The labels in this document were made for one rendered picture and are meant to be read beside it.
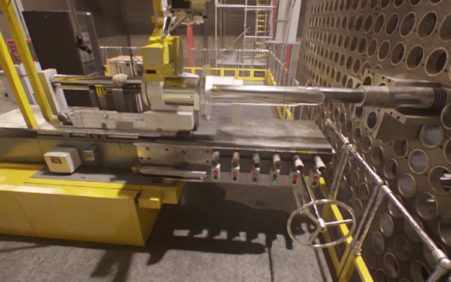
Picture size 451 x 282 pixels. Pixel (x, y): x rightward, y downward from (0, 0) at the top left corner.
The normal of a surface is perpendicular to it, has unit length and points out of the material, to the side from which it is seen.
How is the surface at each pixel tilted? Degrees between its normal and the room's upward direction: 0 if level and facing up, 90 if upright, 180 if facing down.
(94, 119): 90
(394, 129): 90
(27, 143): 90
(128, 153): 90
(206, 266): 0
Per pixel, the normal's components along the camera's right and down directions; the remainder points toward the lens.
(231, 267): 0.01, -0.88
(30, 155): -0.07, 0.47
